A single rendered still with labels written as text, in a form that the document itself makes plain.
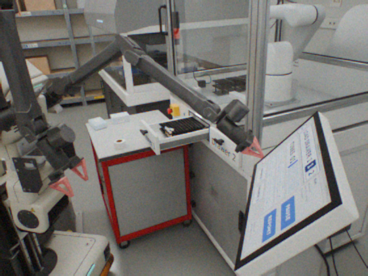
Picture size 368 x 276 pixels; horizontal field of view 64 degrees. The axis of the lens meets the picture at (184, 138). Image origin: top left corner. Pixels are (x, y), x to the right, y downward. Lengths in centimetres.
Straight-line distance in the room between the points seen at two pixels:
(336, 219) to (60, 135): 78
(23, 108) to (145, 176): 109
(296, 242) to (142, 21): 199
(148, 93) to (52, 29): 350
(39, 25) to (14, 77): 476
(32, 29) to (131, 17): 356
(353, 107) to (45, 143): 139
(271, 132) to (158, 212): 109
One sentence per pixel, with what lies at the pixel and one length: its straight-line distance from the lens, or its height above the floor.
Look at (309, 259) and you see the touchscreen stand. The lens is 99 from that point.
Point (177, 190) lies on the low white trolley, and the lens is 209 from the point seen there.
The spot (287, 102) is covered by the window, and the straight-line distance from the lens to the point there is 138.
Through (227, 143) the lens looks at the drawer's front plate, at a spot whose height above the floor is 91.
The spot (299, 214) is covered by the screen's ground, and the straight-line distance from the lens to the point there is 71.
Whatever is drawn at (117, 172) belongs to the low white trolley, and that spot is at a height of 63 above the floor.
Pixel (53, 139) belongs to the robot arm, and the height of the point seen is 119.
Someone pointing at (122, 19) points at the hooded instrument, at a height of 146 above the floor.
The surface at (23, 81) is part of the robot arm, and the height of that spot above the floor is 137.
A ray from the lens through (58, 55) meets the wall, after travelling 578.
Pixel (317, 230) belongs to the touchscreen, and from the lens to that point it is 68.
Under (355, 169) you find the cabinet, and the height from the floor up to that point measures 64.
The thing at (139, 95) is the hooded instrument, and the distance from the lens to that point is 246.
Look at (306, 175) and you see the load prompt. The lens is 81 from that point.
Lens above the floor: 156
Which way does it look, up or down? 25 degrees down
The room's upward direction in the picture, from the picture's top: 3 degrees counter-clockwise
